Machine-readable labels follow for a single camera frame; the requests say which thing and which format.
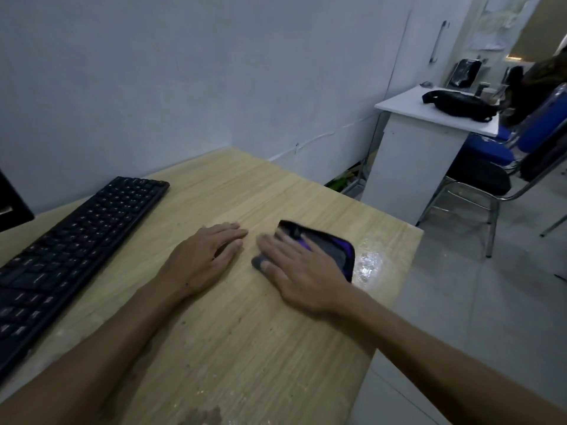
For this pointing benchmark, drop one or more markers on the black chair cushion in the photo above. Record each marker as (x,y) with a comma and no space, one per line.
(478,174)

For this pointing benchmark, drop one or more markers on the white side desk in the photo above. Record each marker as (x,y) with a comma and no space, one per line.
(407,163)

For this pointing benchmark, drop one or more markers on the blue chair seat pad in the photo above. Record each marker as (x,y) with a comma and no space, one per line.
(487,150)

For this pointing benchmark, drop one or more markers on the person's left hand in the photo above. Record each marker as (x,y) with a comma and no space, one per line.
(199,261)

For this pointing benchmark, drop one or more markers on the glossy black chair backrest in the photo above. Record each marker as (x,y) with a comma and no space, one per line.
(465,72)

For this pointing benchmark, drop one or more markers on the person's left forearm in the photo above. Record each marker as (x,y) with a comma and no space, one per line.
(88,362)

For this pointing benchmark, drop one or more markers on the dark floor clutter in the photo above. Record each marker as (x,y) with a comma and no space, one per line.
(347,181)

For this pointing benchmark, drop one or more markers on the light wooden table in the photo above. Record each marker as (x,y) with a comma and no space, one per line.
(248,349)

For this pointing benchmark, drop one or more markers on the person's right forearm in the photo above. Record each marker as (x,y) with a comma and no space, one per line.
(443,367)

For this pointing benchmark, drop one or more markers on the purple grey cleaning cloth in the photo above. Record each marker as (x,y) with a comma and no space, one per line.
(332,250)

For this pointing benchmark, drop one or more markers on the black bag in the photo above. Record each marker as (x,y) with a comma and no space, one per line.
(460,106)

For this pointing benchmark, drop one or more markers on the blue chair backrest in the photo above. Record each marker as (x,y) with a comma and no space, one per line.
(540,128)

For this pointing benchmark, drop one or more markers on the black keyboard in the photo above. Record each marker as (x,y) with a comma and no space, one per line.
(79,243)

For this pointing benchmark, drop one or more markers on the black computer monitor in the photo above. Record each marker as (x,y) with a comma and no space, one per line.
(13,208)

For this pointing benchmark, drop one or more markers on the person's right hand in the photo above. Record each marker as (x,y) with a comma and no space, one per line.
(310,283)

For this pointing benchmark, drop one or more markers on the small dark cup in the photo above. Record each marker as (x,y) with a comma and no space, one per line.
(482,88)

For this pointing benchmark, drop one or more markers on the pinned white paper notices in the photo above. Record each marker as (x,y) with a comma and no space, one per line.
(491,26)

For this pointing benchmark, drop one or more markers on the dark olive jacket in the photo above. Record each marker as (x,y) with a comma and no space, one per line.
(540,88)

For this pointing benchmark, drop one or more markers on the small grey cup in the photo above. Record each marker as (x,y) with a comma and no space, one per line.
(490,96)

